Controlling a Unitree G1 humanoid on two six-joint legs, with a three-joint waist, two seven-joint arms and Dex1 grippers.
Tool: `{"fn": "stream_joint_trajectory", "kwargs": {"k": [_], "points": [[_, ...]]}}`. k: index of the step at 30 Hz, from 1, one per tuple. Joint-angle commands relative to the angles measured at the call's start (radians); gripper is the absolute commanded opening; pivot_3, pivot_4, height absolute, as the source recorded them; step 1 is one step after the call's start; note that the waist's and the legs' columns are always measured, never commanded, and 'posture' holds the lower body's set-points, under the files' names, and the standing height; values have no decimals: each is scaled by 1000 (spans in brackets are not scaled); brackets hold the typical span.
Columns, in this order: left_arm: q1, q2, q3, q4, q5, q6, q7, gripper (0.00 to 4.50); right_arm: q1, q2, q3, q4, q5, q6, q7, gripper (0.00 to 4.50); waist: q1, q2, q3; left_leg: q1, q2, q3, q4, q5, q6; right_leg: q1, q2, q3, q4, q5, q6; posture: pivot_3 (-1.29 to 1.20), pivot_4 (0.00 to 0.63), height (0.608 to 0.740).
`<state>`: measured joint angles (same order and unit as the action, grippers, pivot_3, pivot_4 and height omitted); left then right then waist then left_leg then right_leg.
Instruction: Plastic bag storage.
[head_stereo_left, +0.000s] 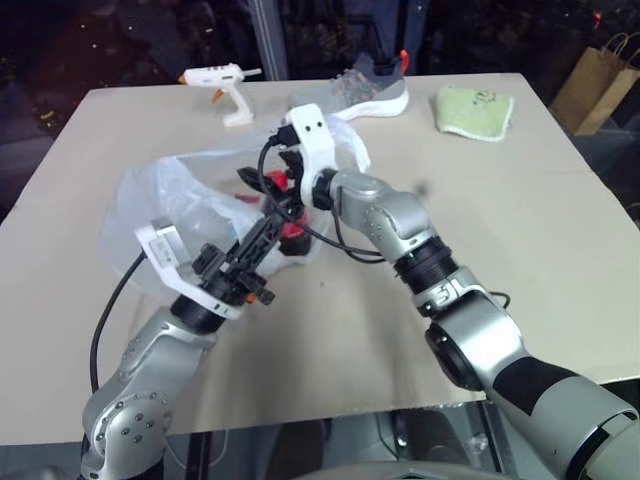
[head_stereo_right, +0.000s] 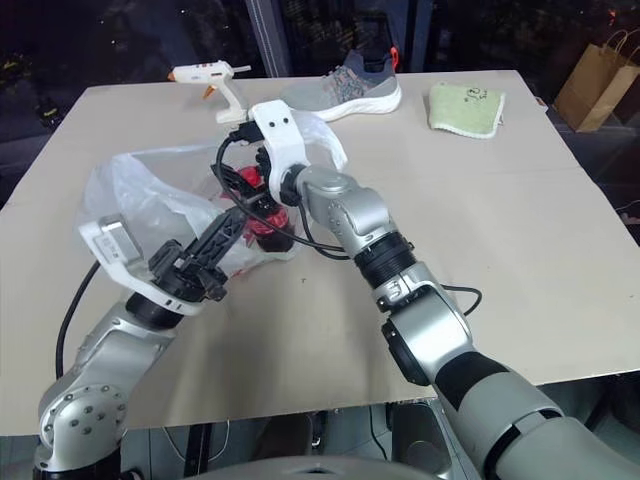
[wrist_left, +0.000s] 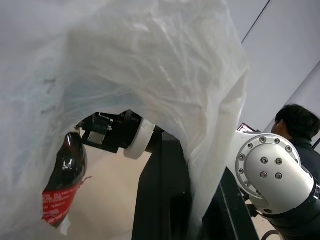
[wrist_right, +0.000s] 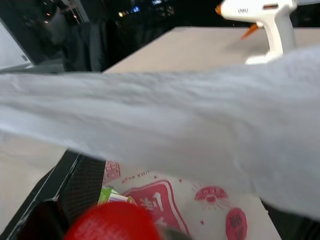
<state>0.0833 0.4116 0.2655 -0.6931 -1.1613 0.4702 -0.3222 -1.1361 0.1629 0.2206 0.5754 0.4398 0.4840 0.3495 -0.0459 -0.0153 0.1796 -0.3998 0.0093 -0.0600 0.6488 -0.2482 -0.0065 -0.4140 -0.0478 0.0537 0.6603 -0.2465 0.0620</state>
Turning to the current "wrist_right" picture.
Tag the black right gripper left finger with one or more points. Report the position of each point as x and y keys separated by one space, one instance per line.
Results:
x=50 y=195

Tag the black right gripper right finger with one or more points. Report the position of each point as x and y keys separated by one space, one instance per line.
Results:
x=297 y=227

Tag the plain white plastic bag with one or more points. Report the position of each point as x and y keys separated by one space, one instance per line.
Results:
x=175 y=112

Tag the white plastic bag red print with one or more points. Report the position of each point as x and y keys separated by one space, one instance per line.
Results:
x=212 y=225

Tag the small green carton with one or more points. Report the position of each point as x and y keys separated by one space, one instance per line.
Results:
x=110 y=196

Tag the red round lid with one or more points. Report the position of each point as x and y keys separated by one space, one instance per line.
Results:
x=112 y=222

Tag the white board panel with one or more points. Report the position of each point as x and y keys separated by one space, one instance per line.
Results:
x=10 y=50

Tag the white hot glue gun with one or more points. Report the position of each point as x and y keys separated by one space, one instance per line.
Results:
x=275 y=32

